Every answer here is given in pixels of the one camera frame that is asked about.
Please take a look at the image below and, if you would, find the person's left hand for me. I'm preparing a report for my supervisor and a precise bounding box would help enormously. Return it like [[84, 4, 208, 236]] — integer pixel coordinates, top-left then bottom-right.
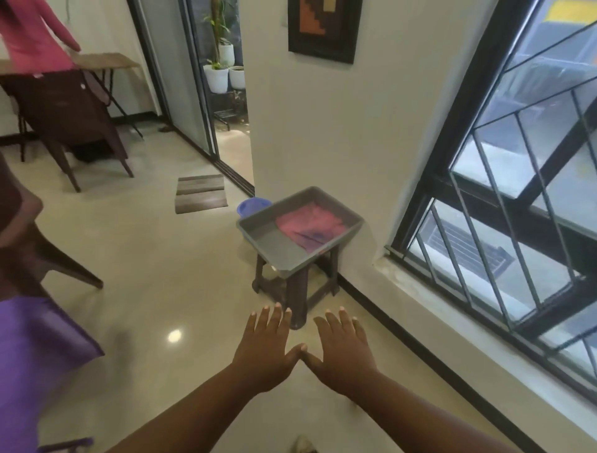
[[231, 302, 307, 395]]

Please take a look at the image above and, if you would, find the person's right hand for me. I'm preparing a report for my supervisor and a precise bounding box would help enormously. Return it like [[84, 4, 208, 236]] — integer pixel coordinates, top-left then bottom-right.
[[300, 306, 381, 402]]

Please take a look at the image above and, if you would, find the pink cloth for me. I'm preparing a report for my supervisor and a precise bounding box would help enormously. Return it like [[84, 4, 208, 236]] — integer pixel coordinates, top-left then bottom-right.
[[275, 201, 348, 255]]

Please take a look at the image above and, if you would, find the person's left forearm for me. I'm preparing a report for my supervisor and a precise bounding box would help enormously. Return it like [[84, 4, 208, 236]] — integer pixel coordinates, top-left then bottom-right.
[[104, 368, 262, 453]]

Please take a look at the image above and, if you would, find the person's right forearm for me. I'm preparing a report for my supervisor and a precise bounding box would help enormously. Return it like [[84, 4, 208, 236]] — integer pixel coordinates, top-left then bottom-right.
[[359, 373, 519, 453]]

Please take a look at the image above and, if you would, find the dark grey plastic stool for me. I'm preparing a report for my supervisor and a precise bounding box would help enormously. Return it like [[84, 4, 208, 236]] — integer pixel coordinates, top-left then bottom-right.
[[251, 245, 341, 331]]

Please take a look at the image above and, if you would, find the crumpled brown paper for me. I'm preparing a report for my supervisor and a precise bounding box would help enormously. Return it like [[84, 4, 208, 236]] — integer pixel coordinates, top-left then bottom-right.
[[291, 434, 320, 453]]

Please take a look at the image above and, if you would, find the grey plastic tray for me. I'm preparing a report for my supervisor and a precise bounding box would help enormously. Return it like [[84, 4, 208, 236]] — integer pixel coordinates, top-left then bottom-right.
[[236, 186, 364, 279]]

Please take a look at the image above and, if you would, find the blue waste bin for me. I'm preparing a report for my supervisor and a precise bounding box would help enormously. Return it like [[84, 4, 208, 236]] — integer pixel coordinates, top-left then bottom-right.
[[236, 198, 273, 220]]

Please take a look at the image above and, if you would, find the grey striped doormat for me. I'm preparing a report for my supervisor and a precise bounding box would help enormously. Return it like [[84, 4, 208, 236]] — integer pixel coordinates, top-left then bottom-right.
[[175, 174, 228, 215]]

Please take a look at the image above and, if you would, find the purple cloth table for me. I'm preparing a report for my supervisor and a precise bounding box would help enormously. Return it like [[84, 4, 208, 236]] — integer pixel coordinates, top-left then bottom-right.
[[0, 296, 106, 453]]

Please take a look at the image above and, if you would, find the black plant stand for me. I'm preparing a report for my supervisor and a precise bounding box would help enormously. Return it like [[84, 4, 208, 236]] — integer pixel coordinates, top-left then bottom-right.
[[212, 88, 248, 131]]

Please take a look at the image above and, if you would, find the black barred window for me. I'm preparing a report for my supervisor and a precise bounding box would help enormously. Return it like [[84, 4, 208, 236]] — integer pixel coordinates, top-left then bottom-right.
[[384, 0, 597, 402]]

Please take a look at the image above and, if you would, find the wooden folding table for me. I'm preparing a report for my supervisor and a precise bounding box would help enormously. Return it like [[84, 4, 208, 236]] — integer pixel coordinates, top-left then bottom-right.
[[0, 52, 144, 141]]

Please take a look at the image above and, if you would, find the dark picture frame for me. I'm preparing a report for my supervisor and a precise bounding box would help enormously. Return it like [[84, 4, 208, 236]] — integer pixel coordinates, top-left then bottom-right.
[[288, 0, 364, 65]]

